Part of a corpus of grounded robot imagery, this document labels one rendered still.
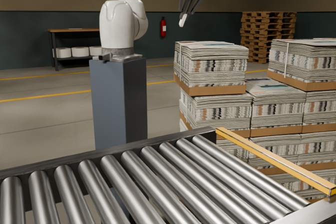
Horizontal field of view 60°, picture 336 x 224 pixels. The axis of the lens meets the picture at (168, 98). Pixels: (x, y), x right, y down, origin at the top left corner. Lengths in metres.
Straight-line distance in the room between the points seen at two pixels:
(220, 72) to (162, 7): 7.26
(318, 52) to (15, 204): 1.41
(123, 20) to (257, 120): 0.82
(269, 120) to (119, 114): 0.76
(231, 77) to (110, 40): 0.59
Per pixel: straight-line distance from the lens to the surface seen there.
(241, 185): 0.78
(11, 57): 7.69
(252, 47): 8.09
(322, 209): 0.76
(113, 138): 1.48
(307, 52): 1.62
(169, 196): 0.71
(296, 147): 1.72
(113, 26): 1.37
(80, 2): 7.83
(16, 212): 0.74
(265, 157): 0.90
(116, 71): 1.35
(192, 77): 1.38
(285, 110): 1.61
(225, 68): 1.42
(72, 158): 0.92
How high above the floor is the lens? 1.20
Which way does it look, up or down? 16 degrees down
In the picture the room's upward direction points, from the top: straight up
